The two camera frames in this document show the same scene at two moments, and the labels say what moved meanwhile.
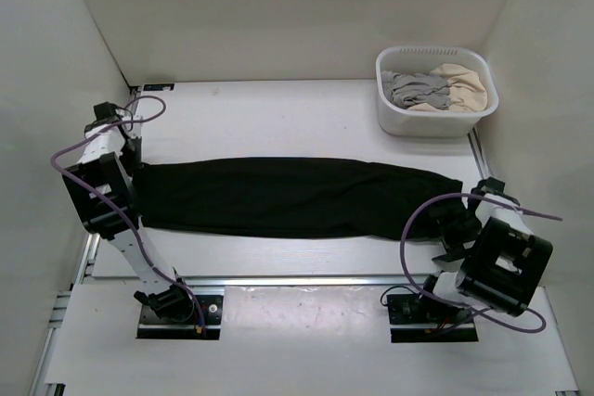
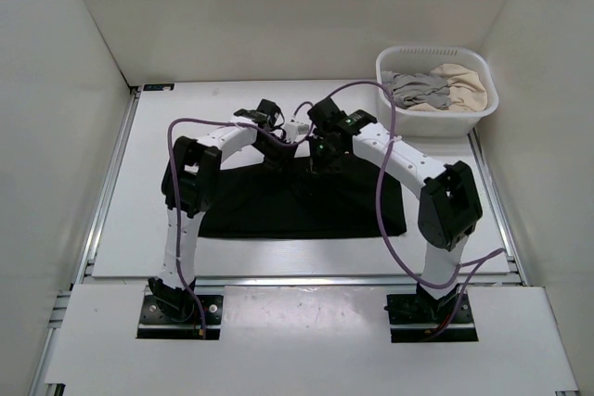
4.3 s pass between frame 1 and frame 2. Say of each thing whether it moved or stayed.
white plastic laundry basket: stayed
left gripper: moved
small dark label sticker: stayed
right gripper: moved
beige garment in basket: stayed
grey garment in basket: stayed
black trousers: moved
